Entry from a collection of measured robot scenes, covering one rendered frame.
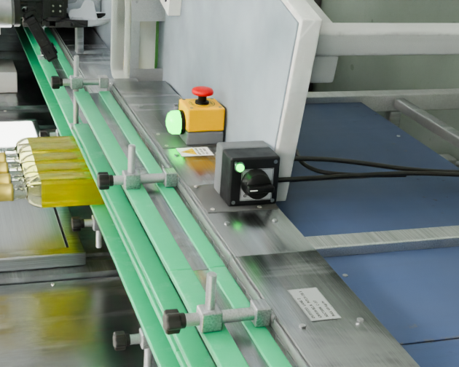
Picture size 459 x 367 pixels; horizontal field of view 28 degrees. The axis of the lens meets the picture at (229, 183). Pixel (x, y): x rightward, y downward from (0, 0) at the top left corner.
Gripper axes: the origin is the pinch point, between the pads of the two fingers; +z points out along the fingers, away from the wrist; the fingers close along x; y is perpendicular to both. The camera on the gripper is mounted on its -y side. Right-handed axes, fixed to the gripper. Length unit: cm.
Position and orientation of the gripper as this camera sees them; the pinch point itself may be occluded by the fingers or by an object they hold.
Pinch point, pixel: (102, 20)
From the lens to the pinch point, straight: 215.6
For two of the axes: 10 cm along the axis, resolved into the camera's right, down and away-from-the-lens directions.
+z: 9.5, -0.5, 3.1
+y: 0.8, -9.2, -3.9
